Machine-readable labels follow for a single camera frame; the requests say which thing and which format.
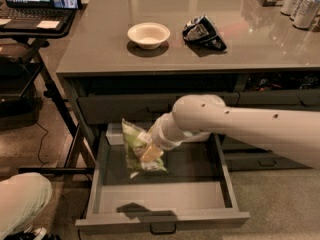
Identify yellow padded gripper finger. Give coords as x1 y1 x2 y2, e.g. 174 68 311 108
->
140 143 163 163

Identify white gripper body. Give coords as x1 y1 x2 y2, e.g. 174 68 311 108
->
150 113 183 150

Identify green jalapeno chip bag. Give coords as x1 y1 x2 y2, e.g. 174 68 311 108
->
121 119 167 179

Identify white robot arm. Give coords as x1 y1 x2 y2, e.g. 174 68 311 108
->
140 95 320 169

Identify grey top left drawer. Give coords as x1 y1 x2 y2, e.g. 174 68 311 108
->
77 91 240 125

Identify open grey middle drawer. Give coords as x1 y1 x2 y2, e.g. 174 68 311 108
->
76 135 250 235

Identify grey middle right drawer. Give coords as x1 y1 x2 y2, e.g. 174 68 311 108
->
222 135 268 152

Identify grey bottom right drawer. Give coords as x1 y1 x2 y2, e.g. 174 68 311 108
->
224 152 306 171

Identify black crumpled chip bag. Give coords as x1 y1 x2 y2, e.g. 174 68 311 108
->
182 15 227 51

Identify grey top right drawer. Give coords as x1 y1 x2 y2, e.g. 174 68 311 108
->
238 89 320 107

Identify white can middle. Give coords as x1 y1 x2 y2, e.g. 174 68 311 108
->
290 0 318 22

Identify black laptop stand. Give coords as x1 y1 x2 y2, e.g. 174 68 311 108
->
0 8 98 177

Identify white paper bowl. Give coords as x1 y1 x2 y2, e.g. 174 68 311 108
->
127 22 170 50

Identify person's leg beige trousers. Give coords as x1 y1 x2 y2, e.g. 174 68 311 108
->
0 172 53 240

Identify black and white shoe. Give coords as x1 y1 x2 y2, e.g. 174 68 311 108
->
4 227 61 240

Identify black smartphone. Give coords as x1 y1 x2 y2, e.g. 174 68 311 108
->
50 0 82 10

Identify black laptop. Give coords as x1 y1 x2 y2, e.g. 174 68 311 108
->
0 0 74 33

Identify black power cable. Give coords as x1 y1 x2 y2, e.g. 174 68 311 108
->
34 118 51 168

